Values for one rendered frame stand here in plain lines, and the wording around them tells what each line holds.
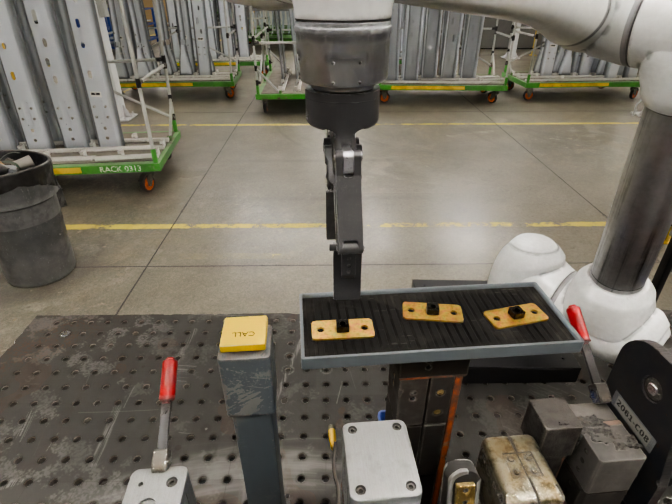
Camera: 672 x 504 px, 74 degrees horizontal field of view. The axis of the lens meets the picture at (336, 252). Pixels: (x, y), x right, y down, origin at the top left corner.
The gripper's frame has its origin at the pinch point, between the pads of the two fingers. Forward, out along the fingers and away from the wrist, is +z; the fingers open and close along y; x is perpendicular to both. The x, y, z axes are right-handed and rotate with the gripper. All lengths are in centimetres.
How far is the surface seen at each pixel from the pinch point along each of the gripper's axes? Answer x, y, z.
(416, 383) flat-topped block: 10.7, 2.4, 20.3
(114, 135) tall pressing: -170, -359, 87
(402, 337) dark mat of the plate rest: 8.0, 2.2, 11.6
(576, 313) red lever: 34.5, -1.8, 12.4
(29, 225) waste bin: -158, -187, 87
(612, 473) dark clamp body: 31.8, 16.5, 22.3
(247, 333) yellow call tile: -12.6, -0.1, 11.6
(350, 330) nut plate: 1.2, 0.7, 11.3
